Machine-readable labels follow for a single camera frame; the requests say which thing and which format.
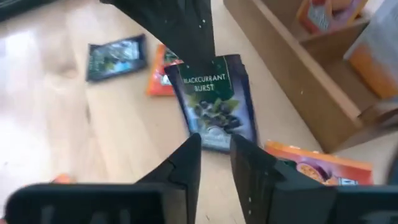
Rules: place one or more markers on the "wooden three-compartment tea box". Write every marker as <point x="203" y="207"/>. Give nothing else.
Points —
<point x="311" y="77"/>

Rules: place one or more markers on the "white orange Tazo tea bag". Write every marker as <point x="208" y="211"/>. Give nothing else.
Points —
<point x="373" y="62"/>

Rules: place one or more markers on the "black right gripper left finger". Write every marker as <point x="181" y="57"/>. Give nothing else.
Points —
<point x="109" y="202"/>

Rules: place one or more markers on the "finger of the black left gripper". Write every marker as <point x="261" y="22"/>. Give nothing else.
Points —
<point x="174" y="25"/>

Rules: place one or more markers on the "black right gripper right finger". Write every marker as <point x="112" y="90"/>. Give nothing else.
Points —
<point x="295" y="205"/>

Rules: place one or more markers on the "dark blue blackcurrant tea bag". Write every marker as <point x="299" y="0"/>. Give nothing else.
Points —
<point x="115" y="57"/>
<point x="214" y="102"/>

